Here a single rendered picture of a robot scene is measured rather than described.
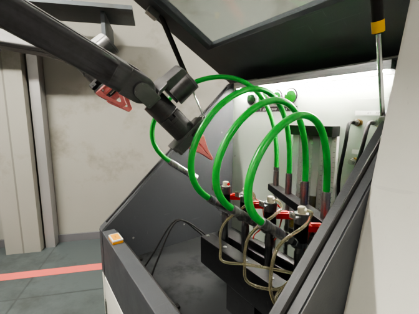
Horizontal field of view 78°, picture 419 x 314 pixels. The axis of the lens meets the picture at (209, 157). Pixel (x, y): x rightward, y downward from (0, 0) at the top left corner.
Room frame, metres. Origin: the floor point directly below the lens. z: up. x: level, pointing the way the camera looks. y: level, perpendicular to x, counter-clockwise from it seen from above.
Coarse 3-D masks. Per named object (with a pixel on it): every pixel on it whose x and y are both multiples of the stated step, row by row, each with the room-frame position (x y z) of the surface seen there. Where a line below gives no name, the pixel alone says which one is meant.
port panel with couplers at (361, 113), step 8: (352, 104) 0.69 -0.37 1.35; (360, 104) 0.67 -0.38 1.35; (368, 104) 0.66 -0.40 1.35; (376, 104) 0.64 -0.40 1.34; (352, 112) 0.69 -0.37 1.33; (360, 112) 0.67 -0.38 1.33; (368, 112) 0.66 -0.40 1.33; (376, 112) 0.64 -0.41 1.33; (360, 120) 0.66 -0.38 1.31; (368, 120) 0.66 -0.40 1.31; (376, 120) 0.62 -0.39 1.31; (352, 128) 0.69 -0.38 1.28; (360, 128) 0.67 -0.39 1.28; (376, 128) 0.64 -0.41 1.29; (352, 136) 0.69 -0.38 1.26; (360, 136) 0.67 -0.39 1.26; (368, 136) 0.65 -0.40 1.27; (352, 144) 0.68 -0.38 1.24; (360, 144) 0.67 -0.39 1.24; (352, 152) 0.68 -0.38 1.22; (352, 160) 0.65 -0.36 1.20; (352, 168) 0.68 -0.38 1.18
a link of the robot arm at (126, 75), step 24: (0, 0) 0.40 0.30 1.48; (24, 0) 0.43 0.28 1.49; (0, 24) 0.41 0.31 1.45; (24, 24) 0.43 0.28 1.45; (48, 24) 0.44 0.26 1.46; (48, 48) 0.45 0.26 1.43; (72, 48) 0.47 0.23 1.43; (96, 48) 0.49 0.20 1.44; (96, 72) 0.50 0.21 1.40; (120, 72) 0.51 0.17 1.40
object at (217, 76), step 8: (200, 80) 0.75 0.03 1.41; (208, 80) 0.76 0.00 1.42; (240, 80) 0.77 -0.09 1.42; (168, 96) 0.74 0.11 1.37; (152, 120) 0.73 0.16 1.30; (272, 120) 0.79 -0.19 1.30; (152, 128) 0.73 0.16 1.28; (152, 136) 0.73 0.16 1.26; (152, 144) 0.73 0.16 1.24; (160, 152) 0.73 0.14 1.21; (168, 160) 0.74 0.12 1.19
